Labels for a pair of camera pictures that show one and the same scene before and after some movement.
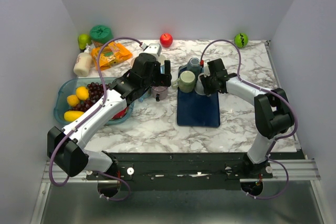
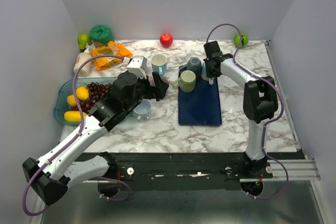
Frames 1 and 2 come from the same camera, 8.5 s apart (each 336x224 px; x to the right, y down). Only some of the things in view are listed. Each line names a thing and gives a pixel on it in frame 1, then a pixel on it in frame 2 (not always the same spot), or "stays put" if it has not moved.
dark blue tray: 194,109 stays put
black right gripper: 208,90 to 210,74
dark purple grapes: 96,92 stays put
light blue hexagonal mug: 161,59 stays put
